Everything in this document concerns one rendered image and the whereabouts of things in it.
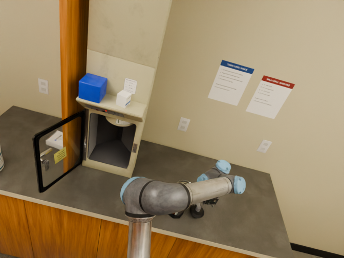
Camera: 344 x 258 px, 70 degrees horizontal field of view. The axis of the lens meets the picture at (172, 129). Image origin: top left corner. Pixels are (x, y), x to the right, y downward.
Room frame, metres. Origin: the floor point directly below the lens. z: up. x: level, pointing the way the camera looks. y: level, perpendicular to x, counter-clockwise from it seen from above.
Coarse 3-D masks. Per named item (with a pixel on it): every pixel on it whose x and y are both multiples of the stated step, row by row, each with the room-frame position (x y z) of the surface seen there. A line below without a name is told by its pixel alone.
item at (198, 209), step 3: (192, 207) 0.96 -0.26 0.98; (195, 207) 0.97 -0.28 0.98; (198, 207) 0.95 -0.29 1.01; (201, 207) 0.98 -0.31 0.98; (192, 210) 0.94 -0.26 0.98; (195, 210) 0.94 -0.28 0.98; (198, 210) 0.94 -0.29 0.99; (201, 210) 0.96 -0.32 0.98; (192, 213) 0.92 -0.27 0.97; (195, 213) 0.92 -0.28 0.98; (198, 213) 0.93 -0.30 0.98; (201, 213) 0.94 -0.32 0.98; (195, 216) 0.91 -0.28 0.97; (198, 216) 0.92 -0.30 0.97; (201, 216) 0.93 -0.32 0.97
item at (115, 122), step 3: (108, 117) 1.10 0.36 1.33; (108, 120) 1.08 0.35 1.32; (111, 120) 1.08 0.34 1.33; (114, 120) 1.08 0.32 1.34; (117, 120) 1.08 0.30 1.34; (120, 120) 1.08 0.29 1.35; (114, 123) 1.07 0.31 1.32; (117, 123) 1.07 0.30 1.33; (120, 123) 1.08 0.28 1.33; (123, 123) 1.08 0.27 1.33; (126, 123) 1.09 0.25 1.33; (129, 123) 1.10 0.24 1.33; (132, 123) 1.12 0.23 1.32
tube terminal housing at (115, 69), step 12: (96, 60) 1.05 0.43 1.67; (108, 60) 1.05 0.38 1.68; (120, 60) 1.05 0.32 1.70; (96, 72) 1.05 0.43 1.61; (108, 72) 1.05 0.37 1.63; (120, 72) 1.05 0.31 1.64; (132, 72) 1.06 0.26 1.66; (144, 72) 1.06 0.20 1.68; (108, 84) 1.05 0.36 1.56; (120, 84) 1.05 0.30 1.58; (144, 84) 1.06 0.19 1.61; (132, 96) 1.06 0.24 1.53; (144, 96) 1.06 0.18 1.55; (84, 108) 1.04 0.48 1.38; (132, 120) 1.06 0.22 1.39; (144, 120) 1.14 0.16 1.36; (132, 156) 1.06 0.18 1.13; (96, 168) 1.05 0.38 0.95; (108, 168) 1.05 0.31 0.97; (120, 168) 1.06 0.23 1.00; (132, 168) 1.06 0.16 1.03
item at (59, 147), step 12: (72, 120) 0.94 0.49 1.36; (60, 132) 0.87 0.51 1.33; (72, 132) 0.94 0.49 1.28; (48, 144) 0.80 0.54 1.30; (60, 144) 0.87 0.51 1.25; (72, 144) 0.94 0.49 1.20; (48, 156) 0.80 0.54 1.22; (60, 156) 0.87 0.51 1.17; (72, 156) 0.95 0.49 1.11; (36, 168) 0.73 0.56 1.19; (60, 168) 0.87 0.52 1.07; (48, 180) 0.79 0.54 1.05
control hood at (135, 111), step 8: (104, 96) 1.02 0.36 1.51; (112, 96) 1.04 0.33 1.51; (88, 104) 0.95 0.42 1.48; (96, 104) 0.94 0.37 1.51; (104, 104) 0.95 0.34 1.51; (112, 104) 0.97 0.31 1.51; (136, 104) 1.03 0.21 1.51; (144, 104) 1.06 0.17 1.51; (120, 112) 0.94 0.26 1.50; (128, 112) 0.95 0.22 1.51; (136, 112) 0.97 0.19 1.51; (144, 112) 1.01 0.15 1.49; (136, 120) 1.03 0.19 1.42
